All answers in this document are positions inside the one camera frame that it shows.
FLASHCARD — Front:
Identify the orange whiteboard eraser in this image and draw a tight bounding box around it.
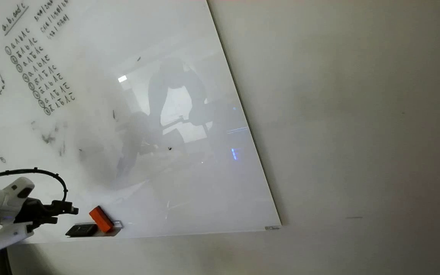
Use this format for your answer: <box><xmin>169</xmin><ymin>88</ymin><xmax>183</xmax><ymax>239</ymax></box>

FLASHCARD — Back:
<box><xmin>87</xmin><ymin>204</ymin><xmax>114</xmax><ymax>235</ymax></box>

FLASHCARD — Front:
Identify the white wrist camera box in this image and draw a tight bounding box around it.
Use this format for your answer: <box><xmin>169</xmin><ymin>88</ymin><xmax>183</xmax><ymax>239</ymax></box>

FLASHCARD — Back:
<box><xmin>0</xmin><ymin>221</ymin><xmax>35</xmax><ymax>255</ymax></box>

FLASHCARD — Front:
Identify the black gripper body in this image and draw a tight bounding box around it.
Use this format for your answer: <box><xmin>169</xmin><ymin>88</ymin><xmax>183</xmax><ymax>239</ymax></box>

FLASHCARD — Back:
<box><xmin>15</xmin><ymin>198</ymin><xmax>58</xmax><ymax>227</ymax></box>

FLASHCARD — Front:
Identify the white wall whiteboard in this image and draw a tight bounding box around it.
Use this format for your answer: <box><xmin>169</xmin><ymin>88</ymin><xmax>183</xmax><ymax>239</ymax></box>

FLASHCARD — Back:
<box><xmin>0</xmin><ymin>0</ymin><xmax>283</xmax><ymax>241</ymax></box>

